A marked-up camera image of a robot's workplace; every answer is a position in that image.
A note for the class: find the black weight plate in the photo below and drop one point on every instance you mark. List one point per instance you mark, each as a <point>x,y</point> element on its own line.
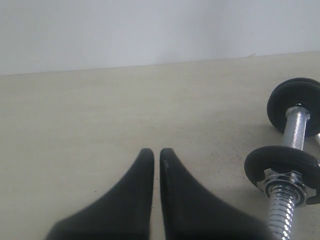
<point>300,79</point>

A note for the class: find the chrome spinlock collar nut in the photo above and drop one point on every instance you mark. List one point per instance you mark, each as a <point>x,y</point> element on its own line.
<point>292,182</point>

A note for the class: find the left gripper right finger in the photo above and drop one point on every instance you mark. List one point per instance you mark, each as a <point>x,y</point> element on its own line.
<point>191,212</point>

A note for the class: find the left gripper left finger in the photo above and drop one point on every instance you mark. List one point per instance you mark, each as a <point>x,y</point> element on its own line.
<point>123,213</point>

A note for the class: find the chrome threaded dumbbell bar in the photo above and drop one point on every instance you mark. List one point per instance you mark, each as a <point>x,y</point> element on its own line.
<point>281,204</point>

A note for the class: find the black weight plate end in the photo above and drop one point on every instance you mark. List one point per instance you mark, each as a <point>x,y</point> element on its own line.
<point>283,159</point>
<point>301,94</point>

